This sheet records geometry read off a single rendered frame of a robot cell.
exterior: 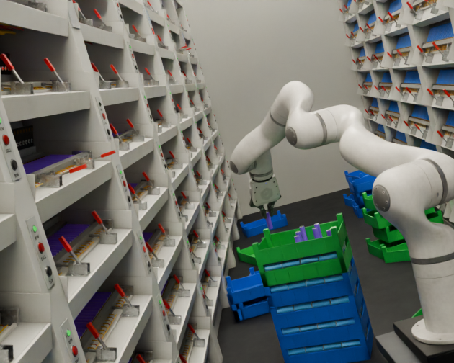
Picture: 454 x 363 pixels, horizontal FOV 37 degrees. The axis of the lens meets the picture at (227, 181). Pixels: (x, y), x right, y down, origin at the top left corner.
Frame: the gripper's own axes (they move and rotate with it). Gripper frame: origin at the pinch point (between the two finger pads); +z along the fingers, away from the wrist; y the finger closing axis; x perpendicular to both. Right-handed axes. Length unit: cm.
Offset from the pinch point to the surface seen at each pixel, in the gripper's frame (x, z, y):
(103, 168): -43, -59, -54
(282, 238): -2.4, 12.2, 3.9
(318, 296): -30.7, 18.8, 4.6
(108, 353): -87, -41, -65
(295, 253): -22.0, 4.8, 1.0
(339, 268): -31.3, 9.1, 12.6
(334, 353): -40, 38, 5
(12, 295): -99, -72, -76
